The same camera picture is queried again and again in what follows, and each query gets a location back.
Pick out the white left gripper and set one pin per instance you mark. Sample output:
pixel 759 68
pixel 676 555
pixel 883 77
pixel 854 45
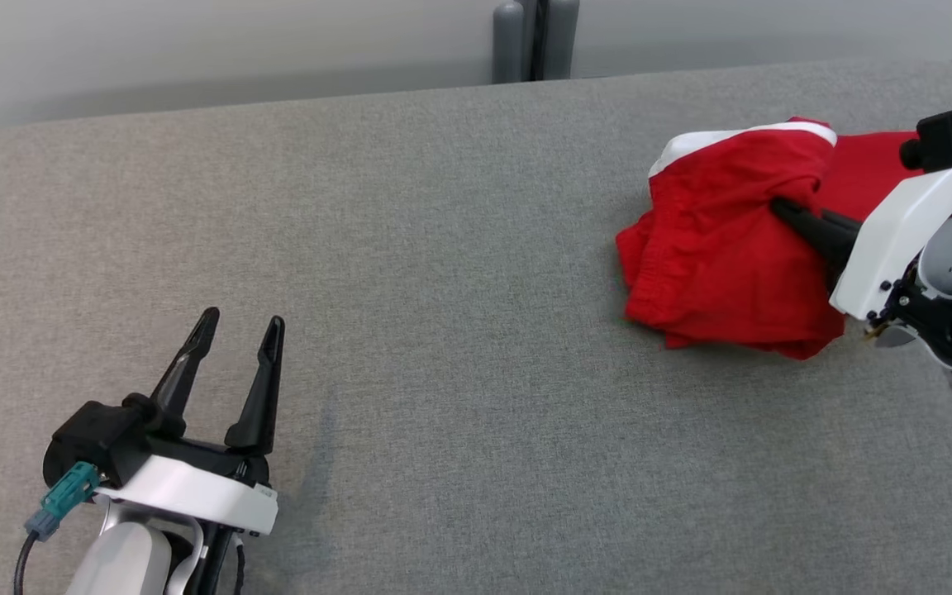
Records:
pixel 195 487

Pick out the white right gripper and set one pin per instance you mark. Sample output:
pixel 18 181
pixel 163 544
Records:
pixel 889 240

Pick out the red shorts white stripes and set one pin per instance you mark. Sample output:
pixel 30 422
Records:
pixel 716 248

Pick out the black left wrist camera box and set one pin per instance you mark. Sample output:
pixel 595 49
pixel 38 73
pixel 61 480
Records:
pixel 88 430

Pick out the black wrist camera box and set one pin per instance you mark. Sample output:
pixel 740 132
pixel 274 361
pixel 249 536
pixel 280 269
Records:
pixel 947 136
pixel 88 430

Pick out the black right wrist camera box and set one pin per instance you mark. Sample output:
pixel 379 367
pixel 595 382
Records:
pixel 947 136

